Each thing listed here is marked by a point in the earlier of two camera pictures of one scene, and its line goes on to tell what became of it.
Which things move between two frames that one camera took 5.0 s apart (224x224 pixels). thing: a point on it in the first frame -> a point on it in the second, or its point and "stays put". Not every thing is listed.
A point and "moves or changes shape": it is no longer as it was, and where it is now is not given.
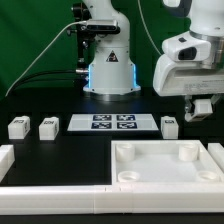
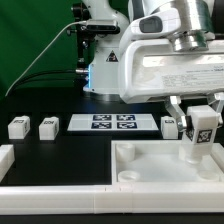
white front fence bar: (109, 200) stays put
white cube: (18, 127) stays put
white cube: (169, 127) stays put
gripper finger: (213, 99) -> (216, 101)
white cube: (202, 109) moves or changes shape
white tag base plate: (112, 122) stays put
